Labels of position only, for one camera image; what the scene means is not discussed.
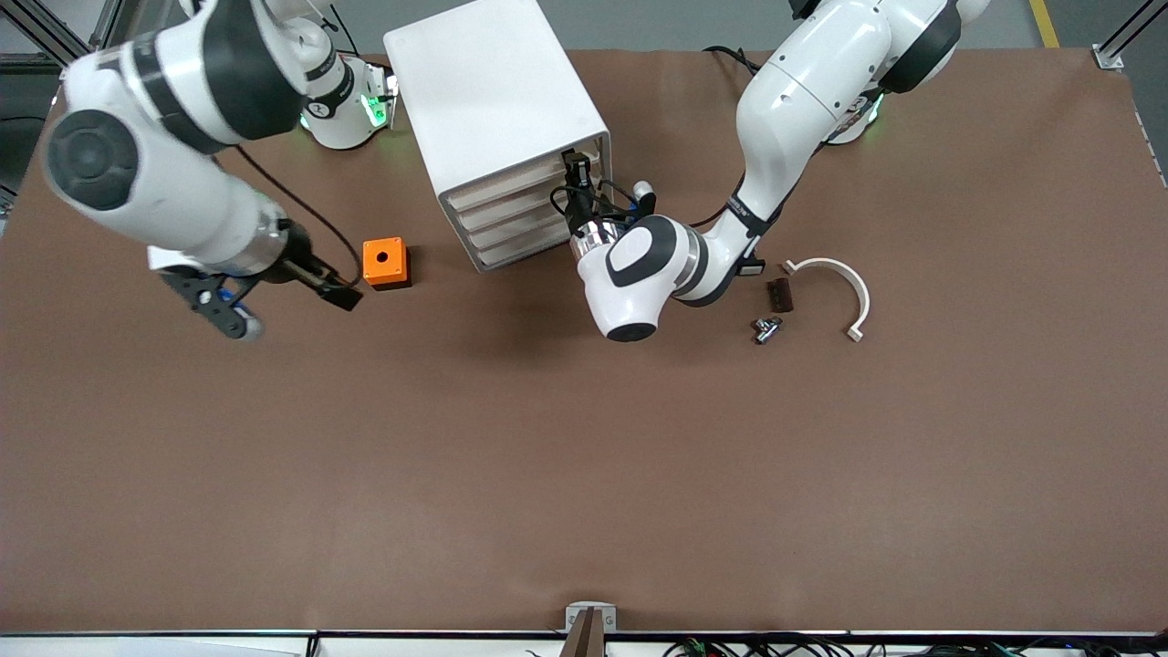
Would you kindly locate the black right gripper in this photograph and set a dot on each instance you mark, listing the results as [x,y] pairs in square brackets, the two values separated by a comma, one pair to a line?
[302,262]

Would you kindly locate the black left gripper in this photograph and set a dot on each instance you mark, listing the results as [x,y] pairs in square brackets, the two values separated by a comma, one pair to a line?
[578,215]

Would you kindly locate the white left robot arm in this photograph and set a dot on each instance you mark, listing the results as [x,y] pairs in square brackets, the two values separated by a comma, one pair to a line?
[803,91]

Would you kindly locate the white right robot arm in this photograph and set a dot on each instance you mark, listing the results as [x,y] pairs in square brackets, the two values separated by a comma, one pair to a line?
[182,201]

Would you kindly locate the orange button box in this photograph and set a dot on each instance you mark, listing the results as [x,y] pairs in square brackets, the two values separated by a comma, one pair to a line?
[372,265]

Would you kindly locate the white drawer cabinet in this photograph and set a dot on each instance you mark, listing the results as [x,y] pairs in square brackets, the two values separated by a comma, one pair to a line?
[493,91]

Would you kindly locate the brown terminal block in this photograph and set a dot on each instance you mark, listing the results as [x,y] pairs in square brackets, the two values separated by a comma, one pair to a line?
[783,296]

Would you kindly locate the black rectangular white-faced switch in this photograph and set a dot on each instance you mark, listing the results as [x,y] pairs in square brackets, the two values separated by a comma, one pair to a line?
[753,270]

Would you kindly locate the silver key switch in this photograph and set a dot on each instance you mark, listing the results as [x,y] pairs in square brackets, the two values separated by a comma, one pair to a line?
[766,330]

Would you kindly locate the white curved bracket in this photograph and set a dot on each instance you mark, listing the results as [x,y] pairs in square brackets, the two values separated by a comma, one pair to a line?
[826,263]

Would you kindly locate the aluminium frame profile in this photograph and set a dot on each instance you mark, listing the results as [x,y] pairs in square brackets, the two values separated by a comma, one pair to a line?
[1109,57]
[105,23]

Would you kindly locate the grey metal mount bracket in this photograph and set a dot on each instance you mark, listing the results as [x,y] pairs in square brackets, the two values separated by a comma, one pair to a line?
[573,613]

